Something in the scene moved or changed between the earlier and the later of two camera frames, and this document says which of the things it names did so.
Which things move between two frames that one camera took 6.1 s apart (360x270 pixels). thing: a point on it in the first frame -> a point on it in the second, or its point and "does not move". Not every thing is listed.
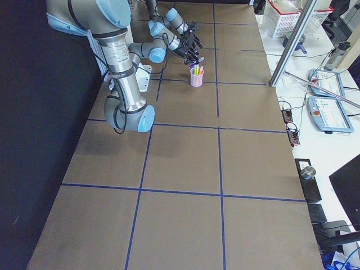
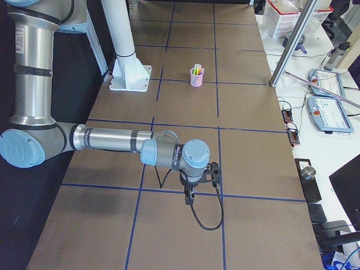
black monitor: (346, 182) does not move
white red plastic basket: (281, 17) does not move
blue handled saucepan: (300, 44) does not move
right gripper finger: (193, 57) -> (188, 197)
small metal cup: (307, 172) does not move
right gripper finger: (190, 61) -> (192, 196)
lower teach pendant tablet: (328, 115) does not move
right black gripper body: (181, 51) -> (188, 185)
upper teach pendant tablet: (327, 80) does not move
